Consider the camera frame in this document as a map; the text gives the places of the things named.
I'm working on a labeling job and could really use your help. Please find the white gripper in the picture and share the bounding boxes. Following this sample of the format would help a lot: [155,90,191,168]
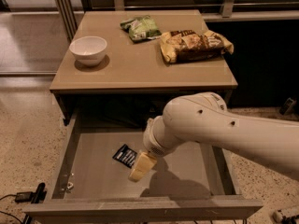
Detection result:
[128,116,184,182]

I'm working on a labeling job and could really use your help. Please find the dark blue rxbar wrapper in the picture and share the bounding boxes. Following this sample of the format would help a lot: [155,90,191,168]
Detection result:
[113,144,137,168]

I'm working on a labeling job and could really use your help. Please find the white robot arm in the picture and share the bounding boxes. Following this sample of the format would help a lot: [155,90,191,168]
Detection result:
[129,92,299,182]

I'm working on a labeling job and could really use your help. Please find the open grey top drawer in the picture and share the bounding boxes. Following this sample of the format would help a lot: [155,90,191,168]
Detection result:
[23,113,262,224]

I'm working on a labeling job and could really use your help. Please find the black clamp on drawer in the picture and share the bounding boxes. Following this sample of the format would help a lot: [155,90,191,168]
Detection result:
[22,182,47,224]

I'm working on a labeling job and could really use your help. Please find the yellow brown chip bag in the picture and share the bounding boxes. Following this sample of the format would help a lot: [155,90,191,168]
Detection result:
[160,30,235,63]

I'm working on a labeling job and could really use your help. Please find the white ceramic bowl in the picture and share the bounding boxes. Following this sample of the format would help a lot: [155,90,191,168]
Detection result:
[69,36,107,66]

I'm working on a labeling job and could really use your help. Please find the black power adapter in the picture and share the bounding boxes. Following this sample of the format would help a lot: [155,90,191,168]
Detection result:
[15,191,34,203]

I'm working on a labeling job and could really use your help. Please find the green snack bag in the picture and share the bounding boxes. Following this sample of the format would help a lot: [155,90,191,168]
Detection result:
[120,15,162,43]

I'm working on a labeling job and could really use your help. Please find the white power strip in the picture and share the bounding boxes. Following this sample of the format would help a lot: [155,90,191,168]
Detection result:
[272,206,299,224]

